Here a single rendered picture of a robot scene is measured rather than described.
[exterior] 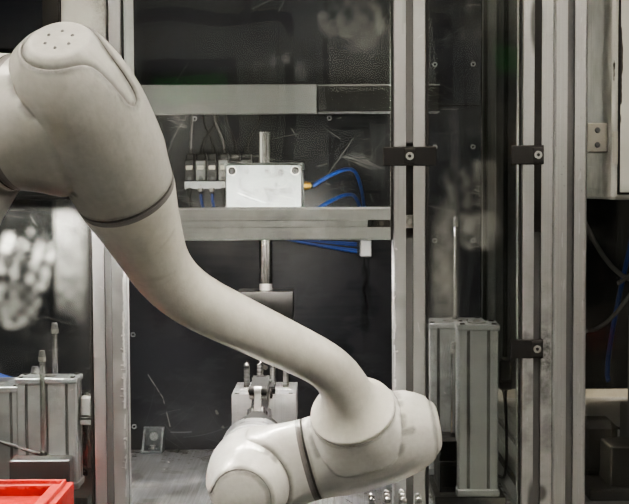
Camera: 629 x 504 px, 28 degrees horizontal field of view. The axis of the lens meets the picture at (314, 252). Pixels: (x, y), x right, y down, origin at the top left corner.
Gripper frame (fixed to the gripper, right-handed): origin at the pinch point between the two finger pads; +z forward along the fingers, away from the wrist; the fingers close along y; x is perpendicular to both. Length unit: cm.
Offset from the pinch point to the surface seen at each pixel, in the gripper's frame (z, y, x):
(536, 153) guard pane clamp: -10, 38, -38
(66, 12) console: -10, 58, 26
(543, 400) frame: -12.5, 4.4, -39.3
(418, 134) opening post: -9.8, 40.9, -22.1
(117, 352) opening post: -12.4, 11.2, 19.4
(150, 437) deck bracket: 28.1, -12.4, 21.3
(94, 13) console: -10, 57, 22
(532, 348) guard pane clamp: -12.3, 11.6, -37.7
